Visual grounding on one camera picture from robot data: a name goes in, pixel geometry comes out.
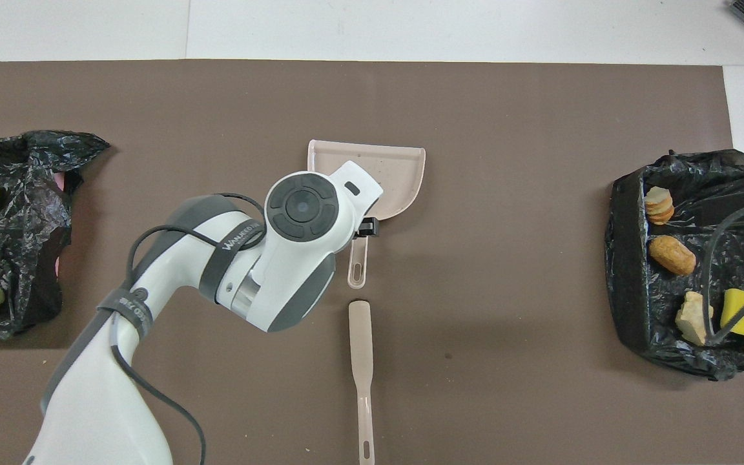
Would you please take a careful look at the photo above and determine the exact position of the beige plastic dustpan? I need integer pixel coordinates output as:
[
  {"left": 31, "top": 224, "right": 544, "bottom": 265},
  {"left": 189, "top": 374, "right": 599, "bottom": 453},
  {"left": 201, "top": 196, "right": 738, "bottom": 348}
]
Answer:
[{"left": 307, "top": 139, "right": 427, "bottom": 289}]

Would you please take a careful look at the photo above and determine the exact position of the brown bread roll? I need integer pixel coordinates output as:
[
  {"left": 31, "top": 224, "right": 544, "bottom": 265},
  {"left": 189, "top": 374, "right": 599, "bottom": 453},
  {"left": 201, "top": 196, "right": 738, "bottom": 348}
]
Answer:
[{"left": 648, "top": 235, "right": 697, "bottom": 276}]

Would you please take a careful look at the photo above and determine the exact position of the notched yellow sponge piece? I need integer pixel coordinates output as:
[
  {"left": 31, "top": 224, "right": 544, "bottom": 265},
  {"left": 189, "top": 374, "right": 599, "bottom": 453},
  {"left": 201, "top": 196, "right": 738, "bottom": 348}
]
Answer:
[{"left": 719, "top": 288, "right": 744, "bottom": 338}]

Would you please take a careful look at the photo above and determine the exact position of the beige hand brush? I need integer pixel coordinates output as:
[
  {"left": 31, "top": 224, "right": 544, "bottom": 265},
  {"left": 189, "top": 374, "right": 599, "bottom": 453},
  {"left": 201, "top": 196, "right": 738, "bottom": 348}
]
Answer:
[{"left": 348, "top": 300, "right": 377, "bottom": 465}]

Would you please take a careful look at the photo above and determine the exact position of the pale bread chunk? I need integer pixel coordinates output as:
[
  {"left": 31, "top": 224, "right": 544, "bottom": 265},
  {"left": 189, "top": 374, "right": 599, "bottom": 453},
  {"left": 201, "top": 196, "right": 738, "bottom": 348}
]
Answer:
[{"left": 675, "top": 291, "right": 714, "bottom": 346}]

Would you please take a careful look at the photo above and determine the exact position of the open bin with black bag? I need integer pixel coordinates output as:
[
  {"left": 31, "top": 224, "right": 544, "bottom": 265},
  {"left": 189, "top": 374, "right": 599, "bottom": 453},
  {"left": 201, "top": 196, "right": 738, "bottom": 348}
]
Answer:
[{"left": 604, "top": 149, "right": 744, "bottom": 382}]

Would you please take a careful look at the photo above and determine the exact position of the pink bin under bag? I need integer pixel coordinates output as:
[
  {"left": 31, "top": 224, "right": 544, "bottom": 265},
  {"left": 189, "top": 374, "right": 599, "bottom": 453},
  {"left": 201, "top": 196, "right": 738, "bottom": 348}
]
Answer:
[{"left": 51, "top": 171, "right": 69, "bottom": 277}]

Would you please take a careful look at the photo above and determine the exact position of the crumpled black trash bag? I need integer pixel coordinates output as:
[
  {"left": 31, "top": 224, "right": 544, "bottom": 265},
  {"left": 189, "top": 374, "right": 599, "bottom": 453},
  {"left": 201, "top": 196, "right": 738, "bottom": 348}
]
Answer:
[{"left": 0, "top": 130, "right": 112, "bottom": 340}]

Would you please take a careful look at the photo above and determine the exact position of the small sliced bread roll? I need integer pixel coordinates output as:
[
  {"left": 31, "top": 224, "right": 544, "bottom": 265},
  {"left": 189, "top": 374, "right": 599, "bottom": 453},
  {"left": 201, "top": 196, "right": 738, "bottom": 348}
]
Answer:
[{"left": 644, "top": 185, "right": 676, "bottom": 225}]

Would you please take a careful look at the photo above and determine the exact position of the brown table mat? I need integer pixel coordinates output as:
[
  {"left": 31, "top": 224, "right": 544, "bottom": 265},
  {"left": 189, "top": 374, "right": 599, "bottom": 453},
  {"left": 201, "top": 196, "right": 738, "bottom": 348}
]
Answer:
[{"left": 0, "top": 59, "right": 744, "bottom": 465}]

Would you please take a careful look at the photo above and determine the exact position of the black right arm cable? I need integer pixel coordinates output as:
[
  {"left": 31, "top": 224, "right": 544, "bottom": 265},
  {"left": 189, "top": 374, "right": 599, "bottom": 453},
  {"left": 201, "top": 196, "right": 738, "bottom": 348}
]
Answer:
[{"left": 701, "top": 197, "right": 744, "bottom": 343}]

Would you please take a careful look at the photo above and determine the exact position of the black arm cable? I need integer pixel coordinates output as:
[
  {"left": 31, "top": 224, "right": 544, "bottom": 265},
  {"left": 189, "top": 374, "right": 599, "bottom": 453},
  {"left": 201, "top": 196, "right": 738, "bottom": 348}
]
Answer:
[
  {"left": 701, "top": 197, "right": 744, "bottom": 343},
  {"left": 110, "top": 192, "right": 266, "bottom": 465}
]

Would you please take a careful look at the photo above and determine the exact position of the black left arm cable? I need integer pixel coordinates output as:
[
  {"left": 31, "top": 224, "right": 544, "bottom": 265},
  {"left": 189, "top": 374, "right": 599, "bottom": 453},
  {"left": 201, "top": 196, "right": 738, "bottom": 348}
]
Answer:
[{"left": 110, "top": 192, "right": 266, "bottom": 465}]

